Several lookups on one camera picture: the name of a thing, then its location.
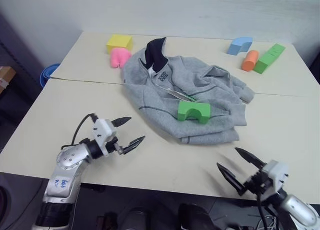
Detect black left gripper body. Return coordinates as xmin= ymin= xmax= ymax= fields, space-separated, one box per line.
xmin=105 ymin=136 xmax=126 ymax=156

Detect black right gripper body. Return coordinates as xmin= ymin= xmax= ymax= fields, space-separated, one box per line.
xmin=242 ymin=165 xmax=275 ymax=196

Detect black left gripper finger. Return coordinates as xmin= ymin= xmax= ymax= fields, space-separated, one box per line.
xmin=111 ymin=116 xmax=133 ymax=128
xmin=122 ymin=135 xmax=147 ymax=155

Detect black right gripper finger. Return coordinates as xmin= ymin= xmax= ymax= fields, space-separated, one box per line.
xmin=216 ymin=162 xmax=248 ymax=197
xmin=234 ymin=147 xmax=266 ymax=170

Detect grey zip hoodie jacket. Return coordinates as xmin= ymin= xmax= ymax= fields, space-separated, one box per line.
xmin=121 ymin=37 xmax=256 ymax=146

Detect green foam arch block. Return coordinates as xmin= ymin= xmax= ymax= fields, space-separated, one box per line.
xmin=176 ymin=100 xmax=212 ymax=125

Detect pink foam block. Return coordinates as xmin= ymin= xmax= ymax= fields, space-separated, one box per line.
xmin=109 ymin=47 xmax=132 ymax=69

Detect yellow foam cube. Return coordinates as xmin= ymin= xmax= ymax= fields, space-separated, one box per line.
xmin=105 ymin=34 xmax=134 ymax=55

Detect blue round bin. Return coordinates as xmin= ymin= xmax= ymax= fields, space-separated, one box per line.
xmin=39 ymin=63 xmax=61 ymax=88

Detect orange foam cylinder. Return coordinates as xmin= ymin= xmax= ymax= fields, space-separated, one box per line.
xmin=241 ymin=50 xmax=261 ymax=72

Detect long green foam block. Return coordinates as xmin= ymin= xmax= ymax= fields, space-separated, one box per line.
xmin=253 ymin=43 xmax=287 ymax=74

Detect blue curved foam block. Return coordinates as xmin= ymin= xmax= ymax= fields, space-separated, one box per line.
xmin=227 ymin=36 xmax=254 ymax=56

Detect brown cardboard box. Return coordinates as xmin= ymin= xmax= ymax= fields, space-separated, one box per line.
xmin=0 ymin=66 xmax=17 ymax=93

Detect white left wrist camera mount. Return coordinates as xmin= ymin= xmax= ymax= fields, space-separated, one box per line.
xmin=91 ymin=118 xmax=118 ymax=157

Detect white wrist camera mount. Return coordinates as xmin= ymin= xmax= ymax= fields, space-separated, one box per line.
xmin=91 ymin=118 xmax=118 ymax=157
xmin=260 ymin=159 xmax=290 ymax=198

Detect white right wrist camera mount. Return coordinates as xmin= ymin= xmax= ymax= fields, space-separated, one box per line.
xmin=260 ymin=159 xmax=290 ymax=198

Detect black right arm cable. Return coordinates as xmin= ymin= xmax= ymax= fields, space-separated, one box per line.
xmin=256 ymin=191 xmax=270 ymax=230

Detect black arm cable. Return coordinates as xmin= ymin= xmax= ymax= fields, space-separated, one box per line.
xmin=256 ymin=191 xmax=270 ymax=230
xmin=70 ymin=113 xmax=100 ymax=147

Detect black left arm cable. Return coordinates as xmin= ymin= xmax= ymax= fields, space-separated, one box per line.
xmin=70 ymin=113 xmax=100 ymax=147

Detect white loose cables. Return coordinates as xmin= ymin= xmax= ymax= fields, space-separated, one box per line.
xmin=254 ymin=213 xmax=280 ymax=230

